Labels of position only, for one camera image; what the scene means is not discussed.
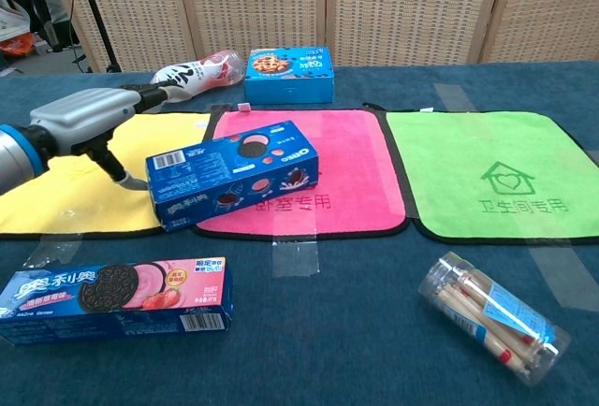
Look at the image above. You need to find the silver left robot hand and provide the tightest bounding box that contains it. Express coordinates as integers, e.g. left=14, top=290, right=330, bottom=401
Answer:
left=28, top=82, right=183, bottom=192

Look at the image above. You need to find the dark blue Oreo box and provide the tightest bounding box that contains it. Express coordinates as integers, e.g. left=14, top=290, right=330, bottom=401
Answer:
left=145, top=120, right=321, bottom=233

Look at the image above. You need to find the plastic drink bottle white label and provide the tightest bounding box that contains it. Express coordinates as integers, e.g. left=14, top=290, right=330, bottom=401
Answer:
left=149, top=49, right=247, bottom=98

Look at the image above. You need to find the Oreo box with strawberry picture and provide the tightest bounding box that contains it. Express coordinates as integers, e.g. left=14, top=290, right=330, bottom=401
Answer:
left=0, top=256, right=234, bottom=347

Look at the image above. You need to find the light blue chocolate-chip cookie box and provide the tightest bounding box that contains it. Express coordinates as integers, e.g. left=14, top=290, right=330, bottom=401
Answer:
left=243, top=46, right=336, bottom=105

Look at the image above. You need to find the orange plastic bag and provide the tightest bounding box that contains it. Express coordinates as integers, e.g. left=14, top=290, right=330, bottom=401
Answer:
left=0, top=34, right=37, bottom=57

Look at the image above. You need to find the yellow cloth with black edge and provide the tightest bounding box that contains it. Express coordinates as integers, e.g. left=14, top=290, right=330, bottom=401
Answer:
left=0, top=112, right=212, bottom=241

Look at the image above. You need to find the black office chair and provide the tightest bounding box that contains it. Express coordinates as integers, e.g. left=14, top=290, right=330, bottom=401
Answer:
left=0, top=0, right=81, bottom=54

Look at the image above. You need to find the black tripod stand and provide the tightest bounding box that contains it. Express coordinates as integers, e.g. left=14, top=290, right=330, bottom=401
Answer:
left=69, top=0, right=122, bottom=74

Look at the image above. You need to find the clear tape strip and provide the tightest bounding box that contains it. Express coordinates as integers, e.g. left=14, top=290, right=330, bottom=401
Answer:
left=271, top=232, right=322, bottom=279
left=432, top=81, right=481, bottom=113
left=22, top=233, right=84, bottom=270
left=527, top=241, right=599, bottom=310

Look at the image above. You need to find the woven wooden folding screen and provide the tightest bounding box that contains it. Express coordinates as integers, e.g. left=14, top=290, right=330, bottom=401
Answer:
left=42, top=0, right=599, bottom=73

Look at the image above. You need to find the pink cloth with house print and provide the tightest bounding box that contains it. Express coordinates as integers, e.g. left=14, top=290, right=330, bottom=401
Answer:
left=191, top=105, right=413, bottom=240

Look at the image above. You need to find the green cloth with house print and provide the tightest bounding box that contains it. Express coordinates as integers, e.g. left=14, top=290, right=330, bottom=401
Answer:
left=384, top=107, right=599, bottom=246

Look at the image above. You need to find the clear jar of biscuit sticks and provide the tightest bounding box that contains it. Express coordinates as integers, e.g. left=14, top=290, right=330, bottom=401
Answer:
left=417, top=251, right=572, bottom=387

